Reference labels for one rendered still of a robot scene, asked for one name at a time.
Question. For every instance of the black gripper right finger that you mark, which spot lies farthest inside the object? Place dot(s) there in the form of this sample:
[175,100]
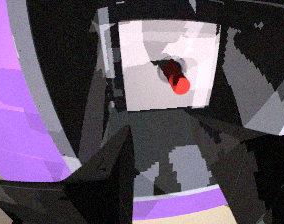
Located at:
[247,165]

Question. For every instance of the white square plate with hole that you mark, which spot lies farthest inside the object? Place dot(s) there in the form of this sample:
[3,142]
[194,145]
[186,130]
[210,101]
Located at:
[147,44]

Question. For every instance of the red peg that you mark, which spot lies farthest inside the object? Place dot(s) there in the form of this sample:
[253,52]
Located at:
[177,80]

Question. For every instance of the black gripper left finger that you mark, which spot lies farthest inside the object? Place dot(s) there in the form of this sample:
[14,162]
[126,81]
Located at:
[99,192]

